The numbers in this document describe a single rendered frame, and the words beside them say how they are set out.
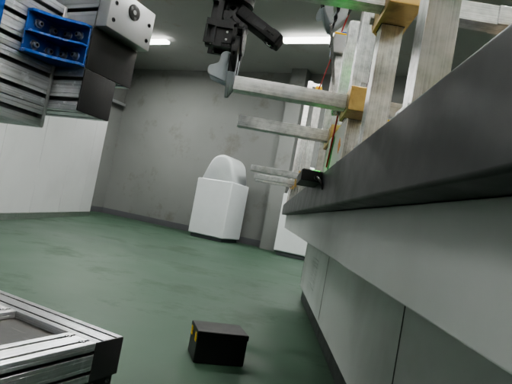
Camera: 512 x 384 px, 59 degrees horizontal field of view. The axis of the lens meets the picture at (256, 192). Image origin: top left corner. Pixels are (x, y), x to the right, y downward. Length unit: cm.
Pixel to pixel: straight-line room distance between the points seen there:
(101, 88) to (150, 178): 898
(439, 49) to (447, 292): 26
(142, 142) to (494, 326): 1012
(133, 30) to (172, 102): 902
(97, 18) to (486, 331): 92
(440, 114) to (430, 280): 14
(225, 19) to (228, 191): 687
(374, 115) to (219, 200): 720
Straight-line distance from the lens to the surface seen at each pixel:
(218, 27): 100
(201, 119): 955
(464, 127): 29
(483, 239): 33
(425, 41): 53
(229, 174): 790
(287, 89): 97
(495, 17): 82
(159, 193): 980
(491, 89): 27
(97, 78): 105
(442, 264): 39
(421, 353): 99
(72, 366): 111
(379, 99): 76
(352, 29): 134
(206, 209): 800
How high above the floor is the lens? 58
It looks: 3 degrees up
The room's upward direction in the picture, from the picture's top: 10 degrees clockwise
